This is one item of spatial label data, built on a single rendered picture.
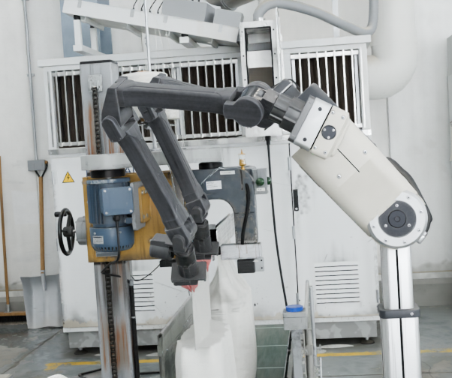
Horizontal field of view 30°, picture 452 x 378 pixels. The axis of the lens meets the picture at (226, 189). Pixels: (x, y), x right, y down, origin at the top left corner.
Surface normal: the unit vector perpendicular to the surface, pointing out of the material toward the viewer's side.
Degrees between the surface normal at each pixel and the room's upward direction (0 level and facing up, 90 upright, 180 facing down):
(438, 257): 90
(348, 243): 90
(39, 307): 76
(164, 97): 114
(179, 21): 90
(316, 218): 90
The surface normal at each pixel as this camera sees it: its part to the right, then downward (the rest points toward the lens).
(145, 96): -0.33, 0.48
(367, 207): 0.29, 0.45
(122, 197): 0.33, 0.03
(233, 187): -0.11, 0.06
